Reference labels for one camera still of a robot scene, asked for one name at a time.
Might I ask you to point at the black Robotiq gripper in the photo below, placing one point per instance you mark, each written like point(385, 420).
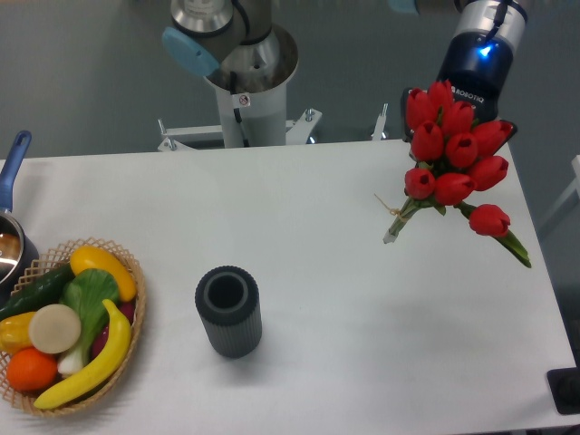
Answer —
point(477, 70)

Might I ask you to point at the red tulip bouquet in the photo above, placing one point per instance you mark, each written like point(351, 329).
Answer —
point(454, 155)

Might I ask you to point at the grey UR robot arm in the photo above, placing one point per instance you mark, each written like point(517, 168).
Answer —
point(249, 60)

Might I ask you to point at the black device at edge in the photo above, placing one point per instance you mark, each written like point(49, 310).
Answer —
point(564, 387)

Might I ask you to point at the dark grey ribbed vase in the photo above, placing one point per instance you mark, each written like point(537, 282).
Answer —
point(227, 301)

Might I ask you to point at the purple vegetable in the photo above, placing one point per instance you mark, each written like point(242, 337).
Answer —
point(120, 344)

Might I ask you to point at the yellow squash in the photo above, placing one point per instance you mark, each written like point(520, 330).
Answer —
point(92, 257)

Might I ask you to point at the yellow plastic banana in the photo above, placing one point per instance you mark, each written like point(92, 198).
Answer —
point(89, 377)

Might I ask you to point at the green bok choy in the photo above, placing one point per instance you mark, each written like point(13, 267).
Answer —
point(84, 294)

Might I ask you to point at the green cucumber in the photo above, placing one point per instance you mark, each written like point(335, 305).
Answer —
point(44, 290)

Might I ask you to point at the beige round disc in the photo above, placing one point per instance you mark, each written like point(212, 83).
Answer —
point(54, 329)

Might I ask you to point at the yellow bell pepper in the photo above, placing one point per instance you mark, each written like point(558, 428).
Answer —
point(14, 333)

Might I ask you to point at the orange fruit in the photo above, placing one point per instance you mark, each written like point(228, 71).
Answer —
point(30, 370)

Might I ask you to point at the woven wicker basket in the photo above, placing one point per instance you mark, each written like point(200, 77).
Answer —
point(53, 258)

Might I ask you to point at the white frame at right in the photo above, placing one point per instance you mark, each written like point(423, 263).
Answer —
point(565, 203)

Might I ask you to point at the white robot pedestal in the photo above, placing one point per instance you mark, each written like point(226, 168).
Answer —
point(246, 120)

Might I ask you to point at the blue handled saucepan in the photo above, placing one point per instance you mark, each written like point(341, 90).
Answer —
point(17, 250)

